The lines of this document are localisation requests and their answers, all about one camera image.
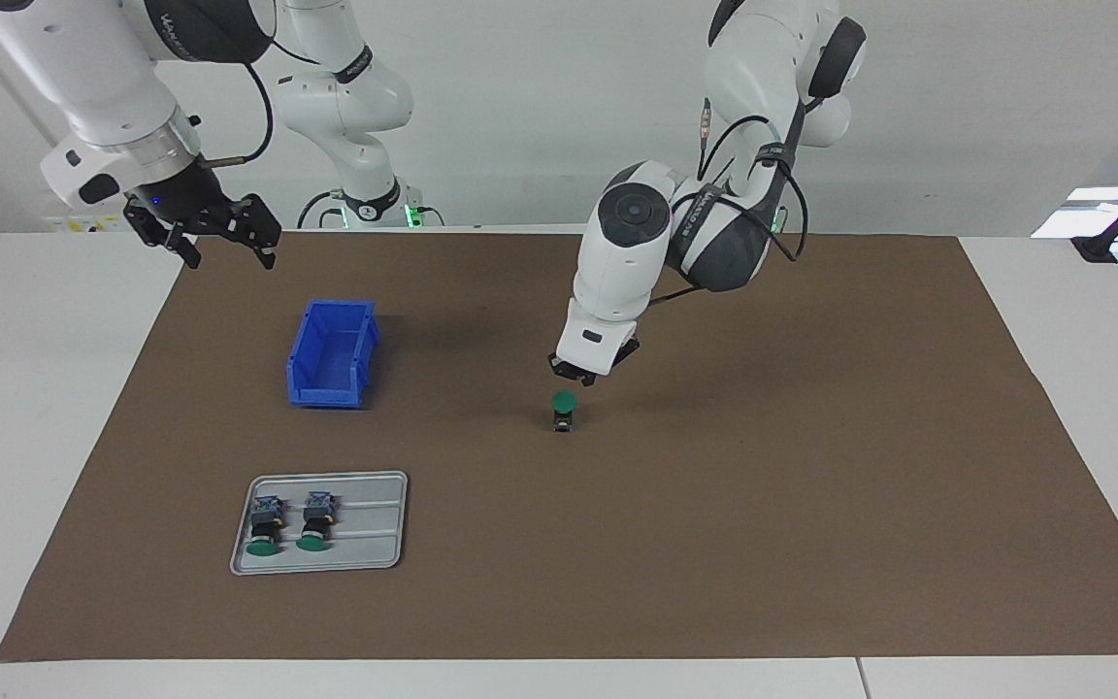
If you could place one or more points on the blue plastic storage bin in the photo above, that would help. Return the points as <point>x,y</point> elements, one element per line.
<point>326,393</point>

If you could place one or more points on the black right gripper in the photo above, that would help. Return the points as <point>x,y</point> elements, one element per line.
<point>180,194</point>

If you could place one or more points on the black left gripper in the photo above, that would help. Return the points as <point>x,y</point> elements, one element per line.
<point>625,354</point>

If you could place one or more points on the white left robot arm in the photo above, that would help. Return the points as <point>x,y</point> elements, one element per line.
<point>617,262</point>

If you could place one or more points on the green push button switch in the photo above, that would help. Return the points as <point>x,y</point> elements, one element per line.
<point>565,400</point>
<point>264,529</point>
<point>314,524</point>

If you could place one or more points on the white socket box yellow labels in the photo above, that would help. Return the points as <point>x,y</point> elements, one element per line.
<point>74,223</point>

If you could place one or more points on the brown paper table mat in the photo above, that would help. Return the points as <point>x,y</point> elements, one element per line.
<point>617,563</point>

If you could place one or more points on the grey metal tray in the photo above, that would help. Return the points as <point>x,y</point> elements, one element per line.
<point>375,529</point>

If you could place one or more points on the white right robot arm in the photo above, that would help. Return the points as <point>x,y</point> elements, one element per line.
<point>93,68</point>

